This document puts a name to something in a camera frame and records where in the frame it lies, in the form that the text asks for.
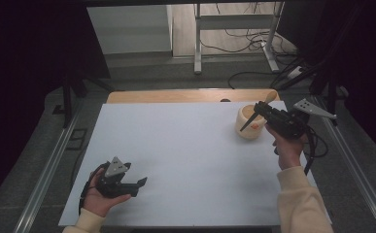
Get black curtain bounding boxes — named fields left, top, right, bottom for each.
left=277, top=0, right=376, bottom=164
left=0, top=0, right=112, bottom=212

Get left hand-held gripper black cable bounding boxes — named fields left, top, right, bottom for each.
left=78, top=161, right=110, bottom=216

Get black stand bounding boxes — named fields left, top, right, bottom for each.
left=277, top=3, right=364, bottom=126
left=51, top=72, right=116, bottom=129

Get grey cabinet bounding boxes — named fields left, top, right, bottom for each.
left=86, top=4, right=174, bottom=55

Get makeup brush with black handle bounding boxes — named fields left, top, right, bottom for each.
left=239, top=90, right=279, bottom=133

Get white power strip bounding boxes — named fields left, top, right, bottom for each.
left=286, top=65, right=304, bottom=81

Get black floor socket plate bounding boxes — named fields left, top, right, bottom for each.
left=66, top=127, right=88, bottom=151

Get white metal desk frame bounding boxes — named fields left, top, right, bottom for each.
left=193, top=2, right=286, bottom=76

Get aluminium floor rail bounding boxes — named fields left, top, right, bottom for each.
left=13, top=96, right=86, bottom=233
left=310, top=94, right=376, bottom=233

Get person's left hand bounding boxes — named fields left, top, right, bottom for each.
left=83, top=168, right=132, bottom=218

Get white table mat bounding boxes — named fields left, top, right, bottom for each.
left=57, top=100, right=333, bottom=228

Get cream ribbed cup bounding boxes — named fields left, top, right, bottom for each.
left=234, top=103, right=268, bottom=141

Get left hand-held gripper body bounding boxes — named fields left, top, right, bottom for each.
left=95, top=156, right=140, bottom=199

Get black floor cables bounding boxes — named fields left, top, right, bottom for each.
left=198, top=2, right=306, bottom=90

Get right hand-held gripper black cable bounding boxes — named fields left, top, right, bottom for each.
left=302, top=125, right=320, bottom=177

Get black looped floor cable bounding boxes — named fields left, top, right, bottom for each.
left=313, top=133, right=329, bottom=159

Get hand-held gripper black cable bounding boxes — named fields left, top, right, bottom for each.
left=302, top=125, right=320, bottom=177
left=78, top=161, right=110, bottom=216

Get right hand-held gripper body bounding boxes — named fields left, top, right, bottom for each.
left=263, top=98, right=338, bottom=141

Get person's right hand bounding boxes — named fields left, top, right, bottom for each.
left=265, top=123, right=309, bottom=171

